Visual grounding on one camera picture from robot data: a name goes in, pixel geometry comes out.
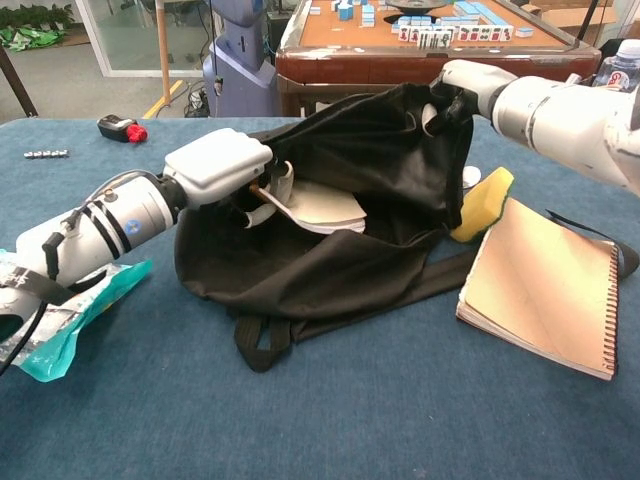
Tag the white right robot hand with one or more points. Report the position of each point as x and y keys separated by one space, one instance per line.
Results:
x=475 y=82

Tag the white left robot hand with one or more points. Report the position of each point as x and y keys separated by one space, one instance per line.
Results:
x=215 y=165

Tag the black fabric backpack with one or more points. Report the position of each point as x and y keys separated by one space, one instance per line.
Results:
x=375 y=140

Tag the small white booklet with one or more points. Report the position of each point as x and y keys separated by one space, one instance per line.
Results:
x=325 y=205

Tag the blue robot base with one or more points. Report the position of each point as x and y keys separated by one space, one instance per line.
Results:
x=235 y=75

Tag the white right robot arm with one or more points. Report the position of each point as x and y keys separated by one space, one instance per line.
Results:
x=575 y=120

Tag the teal snack bag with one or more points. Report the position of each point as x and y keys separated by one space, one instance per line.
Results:
x=90 y=320

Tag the white face mahjong tile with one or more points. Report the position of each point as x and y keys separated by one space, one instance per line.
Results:
x=476 y=35
x=433 y=39
x=444 y=39
x=498 y=35
x=487 y=35
x=414 y=35
x=423 y=39
x=508 y=34
x=465 y=35
x=403 y=35

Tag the lone blue mahjong tile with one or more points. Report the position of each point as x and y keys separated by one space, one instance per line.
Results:
x=524 y=32

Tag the metal spoon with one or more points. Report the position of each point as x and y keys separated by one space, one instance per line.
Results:
x=472 y=176

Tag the black round dish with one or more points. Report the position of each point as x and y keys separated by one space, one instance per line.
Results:
x=415 y=5

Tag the black box with red knob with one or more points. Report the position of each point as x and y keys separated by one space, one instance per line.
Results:
x=115 y=127

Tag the wooden pole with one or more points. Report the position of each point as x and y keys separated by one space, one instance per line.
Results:
x=163 y=50

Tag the brown mahjong table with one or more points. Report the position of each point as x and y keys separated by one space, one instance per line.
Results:
x=350 y=65

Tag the blue mahjong tile stack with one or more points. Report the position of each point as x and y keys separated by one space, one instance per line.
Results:
x=368 y=15
x=345 y=11

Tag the yellow sponge with green pad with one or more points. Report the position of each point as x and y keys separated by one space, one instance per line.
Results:
x=482 y=210

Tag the clear plastic water bottle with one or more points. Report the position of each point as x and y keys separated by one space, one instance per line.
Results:
x=622 y=70

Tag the yellow spiral notebook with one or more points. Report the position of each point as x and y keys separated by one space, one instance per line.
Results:
x=540 y=285

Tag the black stand leg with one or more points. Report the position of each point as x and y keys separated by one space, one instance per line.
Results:
x=17 y=82

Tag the green cloth pile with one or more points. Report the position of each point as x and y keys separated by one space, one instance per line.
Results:
x=30 y=39

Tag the green potted plants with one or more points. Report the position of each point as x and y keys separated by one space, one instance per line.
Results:
x=35 y=16

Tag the glass partition frame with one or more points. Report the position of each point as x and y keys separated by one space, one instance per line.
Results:
x=95 y=40

